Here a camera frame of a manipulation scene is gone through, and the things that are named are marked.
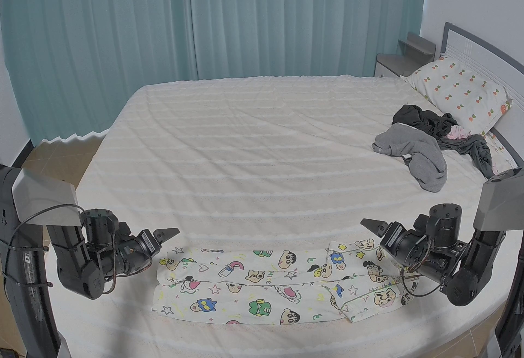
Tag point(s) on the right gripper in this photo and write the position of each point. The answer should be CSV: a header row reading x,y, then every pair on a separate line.
x,y
397,244

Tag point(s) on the bed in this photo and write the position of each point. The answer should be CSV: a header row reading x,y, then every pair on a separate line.
x,y
266,143

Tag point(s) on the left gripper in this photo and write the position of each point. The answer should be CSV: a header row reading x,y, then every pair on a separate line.
x,y
141,250

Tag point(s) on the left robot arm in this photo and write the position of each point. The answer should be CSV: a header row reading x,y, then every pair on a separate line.
x,y
24,266

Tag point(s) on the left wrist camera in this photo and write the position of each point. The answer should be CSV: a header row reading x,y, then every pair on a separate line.
x,y
125,230

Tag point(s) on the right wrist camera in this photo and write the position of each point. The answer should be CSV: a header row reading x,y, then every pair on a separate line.
x,y
420,222

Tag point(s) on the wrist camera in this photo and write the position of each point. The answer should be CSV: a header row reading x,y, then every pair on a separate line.
x,y
420,222
125,230

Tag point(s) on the white printed pillow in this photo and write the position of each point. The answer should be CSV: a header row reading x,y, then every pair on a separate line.
x,y
458,90

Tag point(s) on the black garment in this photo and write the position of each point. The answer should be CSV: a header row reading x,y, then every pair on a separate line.
x,y
413,115

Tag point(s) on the blue-green curtain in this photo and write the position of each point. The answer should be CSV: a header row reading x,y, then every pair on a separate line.
x,y
204,12

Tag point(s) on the white printed pyjama top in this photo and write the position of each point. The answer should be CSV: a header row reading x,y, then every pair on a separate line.
x,y
266,291

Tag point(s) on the grey bedside table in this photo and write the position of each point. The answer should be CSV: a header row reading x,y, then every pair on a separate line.
x,y
393,61

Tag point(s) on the pink garment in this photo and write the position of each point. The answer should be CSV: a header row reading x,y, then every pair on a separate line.
x,y
456,132

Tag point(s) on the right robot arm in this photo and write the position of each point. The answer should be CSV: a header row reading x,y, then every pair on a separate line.
x,y
495,205

